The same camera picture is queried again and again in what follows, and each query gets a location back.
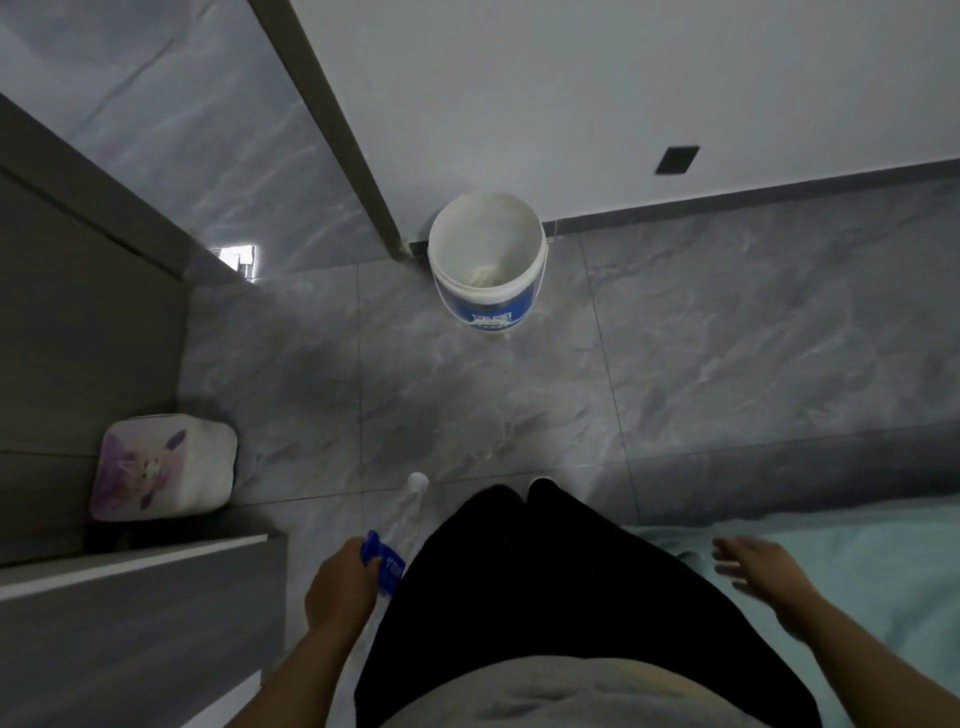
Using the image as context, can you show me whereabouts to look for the person's right hand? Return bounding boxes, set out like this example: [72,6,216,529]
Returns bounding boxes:
[711,536,820,636]

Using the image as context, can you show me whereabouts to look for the person's left hand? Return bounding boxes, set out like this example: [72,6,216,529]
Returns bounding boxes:
[303,536,385,636]

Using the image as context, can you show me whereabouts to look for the clear plastic bottle blue label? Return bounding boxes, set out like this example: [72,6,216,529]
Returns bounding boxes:
[360,471,431,597]

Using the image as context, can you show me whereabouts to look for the person's right forearm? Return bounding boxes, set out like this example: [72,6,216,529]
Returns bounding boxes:
[776,588,960,728]

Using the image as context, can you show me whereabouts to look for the person's left forearm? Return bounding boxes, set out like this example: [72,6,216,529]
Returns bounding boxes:
[225,622,365,728]

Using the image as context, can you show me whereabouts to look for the light green bed sheet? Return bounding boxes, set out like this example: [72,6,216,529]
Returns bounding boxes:
[630,501,960,728]

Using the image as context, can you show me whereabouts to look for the person's black trousers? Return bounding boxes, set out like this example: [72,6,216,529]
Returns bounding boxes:
[354,478,823,728]

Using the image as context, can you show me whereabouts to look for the person's grey shirt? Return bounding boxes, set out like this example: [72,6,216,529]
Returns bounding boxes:
[378,655,774,728]

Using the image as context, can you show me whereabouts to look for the grey skirting board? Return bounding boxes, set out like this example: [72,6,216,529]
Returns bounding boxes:
[543,157,960,238]

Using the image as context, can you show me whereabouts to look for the white plastic bucket blue label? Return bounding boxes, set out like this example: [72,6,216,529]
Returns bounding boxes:
[426,191,549,332]

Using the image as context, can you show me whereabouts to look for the white floral tissue box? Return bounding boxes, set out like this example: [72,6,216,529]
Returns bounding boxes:
[89,414,239,523]

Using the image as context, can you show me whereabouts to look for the grey bedside cabinet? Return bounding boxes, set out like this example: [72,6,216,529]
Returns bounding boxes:
[0,93,290,728]

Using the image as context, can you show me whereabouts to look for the black wall socket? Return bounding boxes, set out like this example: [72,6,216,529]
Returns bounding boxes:
[654,145,701,177]

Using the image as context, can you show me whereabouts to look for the grey door frame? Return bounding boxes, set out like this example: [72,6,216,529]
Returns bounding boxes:
[249,0,412,261]

